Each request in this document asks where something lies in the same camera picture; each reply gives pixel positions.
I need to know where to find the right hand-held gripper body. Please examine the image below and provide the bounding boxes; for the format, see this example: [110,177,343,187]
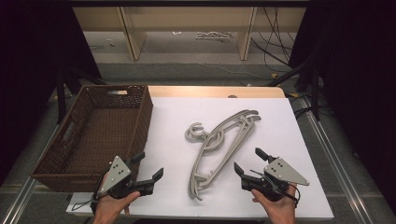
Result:
[241,157,311,202]

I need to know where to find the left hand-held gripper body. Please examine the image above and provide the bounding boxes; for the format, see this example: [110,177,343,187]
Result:
[96,155,153,201]

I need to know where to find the grey plastic clothes hanger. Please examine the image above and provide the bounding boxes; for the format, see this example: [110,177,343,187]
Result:
[185,109,260,194]
[186,114,262,201]
[186,121,257,191]

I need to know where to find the brown woven basket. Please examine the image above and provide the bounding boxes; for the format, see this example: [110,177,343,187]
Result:
[30,84,154,193]

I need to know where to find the person's left hand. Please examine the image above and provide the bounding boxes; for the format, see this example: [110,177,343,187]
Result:
[92,173,142,224]

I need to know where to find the person's right hand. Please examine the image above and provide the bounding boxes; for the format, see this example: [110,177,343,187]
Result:
[251,183,299,224]

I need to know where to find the white board mat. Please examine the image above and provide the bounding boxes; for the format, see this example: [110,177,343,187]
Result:
[65,96,334,222]

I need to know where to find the black metal stand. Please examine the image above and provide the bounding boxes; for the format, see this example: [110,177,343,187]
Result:
[266,50,322,121]
[55,64,107,125]

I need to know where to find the dark curtain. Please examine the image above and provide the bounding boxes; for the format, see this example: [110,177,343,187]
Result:
[0,0,103,186]
[289,0,396,208]

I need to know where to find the white plastic parts on floor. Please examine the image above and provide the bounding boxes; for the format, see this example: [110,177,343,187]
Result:
[195,30,233,42]

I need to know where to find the light wooden shelf unit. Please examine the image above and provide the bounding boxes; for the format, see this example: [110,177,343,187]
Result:
[73,6,307,62]

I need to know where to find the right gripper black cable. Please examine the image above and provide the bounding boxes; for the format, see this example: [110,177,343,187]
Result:
[250,169,302,209]

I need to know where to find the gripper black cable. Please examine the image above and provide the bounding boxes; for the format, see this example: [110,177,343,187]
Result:
[250,169,302,209]
[70,186,106,213]

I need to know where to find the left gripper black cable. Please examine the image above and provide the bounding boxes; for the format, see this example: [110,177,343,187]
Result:
[70,186,106,213]

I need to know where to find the black floor cables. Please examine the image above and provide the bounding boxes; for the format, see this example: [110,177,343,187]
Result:
[285,92,316,119]

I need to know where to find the aluminium floor rail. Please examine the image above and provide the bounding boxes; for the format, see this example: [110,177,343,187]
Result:
[298,95,376,224]
[0,122,62,224]

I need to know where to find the thin white floor cable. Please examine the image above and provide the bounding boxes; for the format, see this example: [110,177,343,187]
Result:
[146,60,274,80]

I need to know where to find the bundle of black cables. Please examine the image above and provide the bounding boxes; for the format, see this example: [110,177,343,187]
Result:
[250,6,301,73]

